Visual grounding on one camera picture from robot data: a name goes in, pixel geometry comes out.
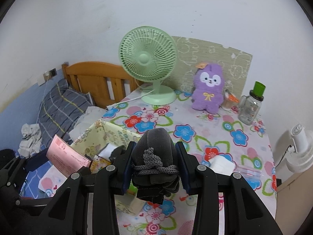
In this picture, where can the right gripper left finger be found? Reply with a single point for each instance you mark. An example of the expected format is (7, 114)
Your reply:
(127, 166)

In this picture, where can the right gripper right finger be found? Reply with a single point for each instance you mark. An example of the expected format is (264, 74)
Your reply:
(183, 165)

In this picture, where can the white cloth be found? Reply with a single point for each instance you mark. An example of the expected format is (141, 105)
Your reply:
(221, 165)
(31, 140)

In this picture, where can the pink tissue pack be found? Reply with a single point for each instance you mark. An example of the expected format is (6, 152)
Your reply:
(64, 158)

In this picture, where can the yellow cartoon storage box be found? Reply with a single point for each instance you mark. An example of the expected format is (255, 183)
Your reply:
(98, 141)

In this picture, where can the purple plush toy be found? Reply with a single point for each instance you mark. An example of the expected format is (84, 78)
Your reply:
(208, 88)

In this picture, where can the cotton swab container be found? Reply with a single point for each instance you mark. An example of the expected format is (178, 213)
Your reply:
(230, 100)

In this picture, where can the grey plaid pillow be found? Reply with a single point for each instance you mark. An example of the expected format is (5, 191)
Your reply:
(60, 109)

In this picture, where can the glass jar green lid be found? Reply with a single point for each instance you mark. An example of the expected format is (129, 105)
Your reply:
(250, 105)

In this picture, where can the white crumpled cloth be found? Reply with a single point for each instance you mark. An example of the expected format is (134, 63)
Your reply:
(31, 140)

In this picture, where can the green desk fan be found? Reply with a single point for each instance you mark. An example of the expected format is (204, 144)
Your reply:
(149, 55)

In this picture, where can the beige cartoon board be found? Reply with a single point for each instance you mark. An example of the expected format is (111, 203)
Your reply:
(191, 52)

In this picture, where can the white circulator fan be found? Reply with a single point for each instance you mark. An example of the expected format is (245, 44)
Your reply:
(300, 159)

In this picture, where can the wall socket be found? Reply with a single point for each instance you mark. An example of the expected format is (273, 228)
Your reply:
(49, 74)

